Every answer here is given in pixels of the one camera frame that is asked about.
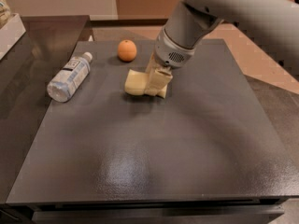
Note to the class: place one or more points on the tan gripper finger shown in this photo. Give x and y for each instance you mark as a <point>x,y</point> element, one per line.
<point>152,63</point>
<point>158,80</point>

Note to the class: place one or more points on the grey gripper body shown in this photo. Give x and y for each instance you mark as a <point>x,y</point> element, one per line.
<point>170,52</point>

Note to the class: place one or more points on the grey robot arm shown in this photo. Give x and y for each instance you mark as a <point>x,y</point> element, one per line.
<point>273,25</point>

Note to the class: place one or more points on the orange fruit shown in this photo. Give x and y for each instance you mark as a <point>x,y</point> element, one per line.
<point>127,50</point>

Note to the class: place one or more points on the white box on side table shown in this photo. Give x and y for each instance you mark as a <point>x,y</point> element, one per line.
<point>10,34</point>

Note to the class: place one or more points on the dark side table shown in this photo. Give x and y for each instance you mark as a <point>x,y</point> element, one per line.
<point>25,72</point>

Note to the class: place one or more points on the clear plastic water bottle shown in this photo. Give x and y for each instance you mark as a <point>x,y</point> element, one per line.
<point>64,85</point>

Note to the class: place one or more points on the yellow sponge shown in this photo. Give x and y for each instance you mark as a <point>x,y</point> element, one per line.
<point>135,83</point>

